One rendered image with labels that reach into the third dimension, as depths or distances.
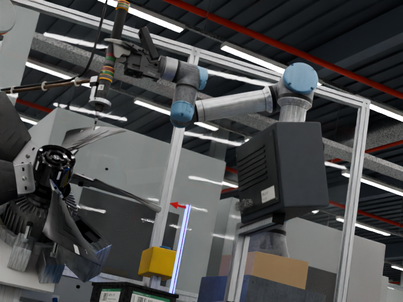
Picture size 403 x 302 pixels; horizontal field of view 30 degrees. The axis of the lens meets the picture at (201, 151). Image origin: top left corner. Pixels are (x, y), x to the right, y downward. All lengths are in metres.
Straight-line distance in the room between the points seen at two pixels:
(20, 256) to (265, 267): 0.75
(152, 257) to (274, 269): 0.44
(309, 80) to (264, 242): 0.55
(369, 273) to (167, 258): 4.30
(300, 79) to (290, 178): 0.92
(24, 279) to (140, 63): 0.77
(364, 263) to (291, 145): 5.11
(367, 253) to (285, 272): 4.34
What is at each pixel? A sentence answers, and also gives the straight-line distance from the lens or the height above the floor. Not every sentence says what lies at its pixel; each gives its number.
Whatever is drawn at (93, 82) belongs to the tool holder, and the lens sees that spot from 2.45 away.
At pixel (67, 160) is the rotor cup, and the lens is 2.30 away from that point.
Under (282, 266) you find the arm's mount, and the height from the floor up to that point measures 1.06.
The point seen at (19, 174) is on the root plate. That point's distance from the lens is 2.28.
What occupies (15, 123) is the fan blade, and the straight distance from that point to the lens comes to 2.42.
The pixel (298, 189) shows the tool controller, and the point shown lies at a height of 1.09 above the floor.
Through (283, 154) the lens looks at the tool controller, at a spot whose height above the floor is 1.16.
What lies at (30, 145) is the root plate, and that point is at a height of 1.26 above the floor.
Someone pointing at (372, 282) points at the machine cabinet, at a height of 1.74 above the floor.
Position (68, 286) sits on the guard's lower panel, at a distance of 3.01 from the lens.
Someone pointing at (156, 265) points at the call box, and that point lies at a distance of 2.58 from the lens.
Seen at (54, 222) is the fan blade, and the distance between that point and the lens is 2.09.
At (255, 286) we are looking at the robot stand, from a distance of 2.34.
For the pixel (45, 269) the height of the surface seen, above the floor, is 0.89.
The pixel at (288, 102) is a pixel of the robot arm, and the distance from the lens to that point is 2.49.
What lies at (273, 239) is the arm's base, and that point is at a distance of 2.49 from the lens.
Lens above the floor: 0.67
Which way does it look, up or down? 17 degrees up
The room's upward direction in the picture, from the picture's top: 11 degrees clockwise
